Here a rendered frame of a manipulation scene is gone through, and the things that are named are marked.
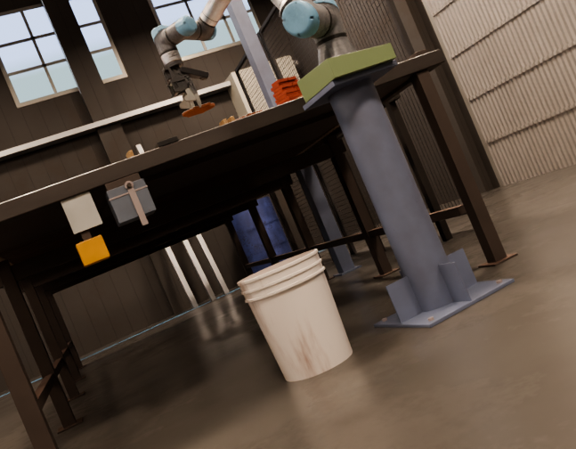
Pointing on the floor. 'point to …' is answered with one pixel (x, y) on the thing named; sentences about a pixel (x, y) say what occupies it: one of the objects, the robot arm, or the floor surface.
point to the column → (401, 209)
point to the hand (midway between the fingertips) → (198, 109)
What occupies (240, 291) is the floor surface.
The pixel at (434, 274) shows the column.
